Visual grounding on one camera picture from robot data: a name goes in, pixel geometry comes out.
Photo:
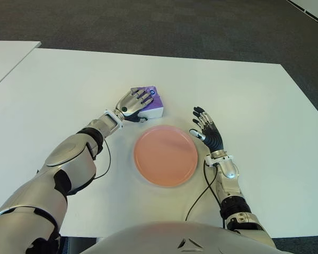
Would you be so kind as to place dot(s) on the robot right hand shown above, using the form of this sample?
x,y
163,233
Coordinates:
x,y
214,139

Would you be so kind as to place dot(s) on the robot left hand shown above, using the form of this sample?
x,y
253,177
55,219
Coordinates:
x,y
127,105

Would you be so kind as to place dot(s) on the purple tissue paper pack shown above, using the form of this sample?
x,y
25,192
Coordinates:
x,y
157,105

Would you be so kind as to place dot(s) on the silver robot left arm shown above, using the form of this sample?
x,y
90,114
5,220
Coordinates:
x,y
69,153

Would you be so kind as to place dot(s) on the pink round plate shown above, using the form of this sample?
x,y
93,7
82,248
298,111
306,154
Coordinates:
x,y
165,156

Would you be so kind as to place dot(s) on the silver robot torso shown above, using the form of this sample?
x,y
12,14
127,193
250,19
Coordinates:
x,y
180,238

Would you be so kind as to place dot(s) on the white side table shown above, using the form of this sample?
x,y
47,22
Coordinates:
x,y
8,56

